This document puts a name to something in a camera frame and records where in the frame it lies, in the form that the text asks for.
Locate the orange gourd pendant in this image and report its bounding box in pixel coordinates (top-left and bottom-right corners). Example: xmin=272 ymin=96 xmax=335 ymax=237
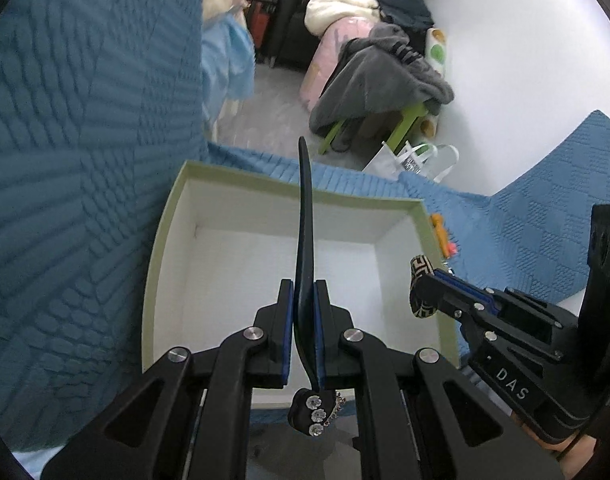
xmin=430 ymin=214 xmax=450 ymax=259

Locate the black rhinestone choker strap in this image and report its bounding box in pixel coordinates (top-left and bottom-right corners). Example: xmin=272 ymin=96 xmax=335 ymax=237
xmin=287 ymin=135 xmax=347 ymax=438

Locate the patterned black beige bangle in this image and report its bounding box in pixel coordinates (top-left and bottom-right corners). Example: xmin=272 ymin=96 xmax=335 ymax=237
xmin=409 ymin=255 xmax=439 ymax=318

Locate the right hand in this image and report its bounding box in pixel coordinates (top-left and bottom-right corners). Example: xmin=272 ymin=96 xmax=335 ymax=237
xmin=554 ymin=434 xmax=610 ymax=479

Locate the white tote bag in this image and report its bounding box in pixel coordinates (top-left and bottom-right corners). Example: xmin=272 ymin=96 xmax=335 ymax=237
xmin=363 ymin=142 xmax=460 ymax=183

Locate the green open cardboard box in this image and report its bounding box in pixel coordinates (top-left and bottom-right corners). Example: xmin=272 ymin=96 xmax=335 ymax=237
xmin=141 ymin=159 xmax=460 ymax=406

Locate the green plastic stool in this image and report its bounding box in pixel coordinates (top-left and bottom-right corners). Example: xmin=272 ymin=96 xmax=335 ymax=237
xmin=318 ymin=103 xmax=429 ymax=155

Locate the grey fleece blanket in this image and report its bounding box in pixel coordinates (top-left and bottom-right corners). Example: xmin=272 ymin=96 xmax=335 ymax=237
xmin=309 ymin=23 xmax=455 ymax=134

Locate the green dotted rolled mat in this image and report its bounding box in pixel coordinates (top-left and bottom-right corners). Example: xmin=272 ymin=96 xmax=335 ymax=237
xmin=419 ymin=26 xmax=448 ymax=139

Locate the blue textured chair cover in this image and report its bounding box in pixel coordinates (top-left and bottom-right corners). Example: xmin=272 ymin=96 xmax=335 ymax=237
xmin=0 ymin=0 xmax=610 ymax=452

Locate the light blue bed sheet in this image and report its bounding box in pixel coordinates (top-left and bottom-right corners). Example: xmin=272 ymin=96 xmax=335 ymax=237
xmin=201 ymin=13 xmax=255 ymax=132

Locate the red suitcase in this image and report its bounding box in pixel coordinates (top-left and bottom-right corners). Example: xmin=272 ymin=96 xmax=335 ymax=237
xmin=247 ymin=0 xmax=271 ymax=50

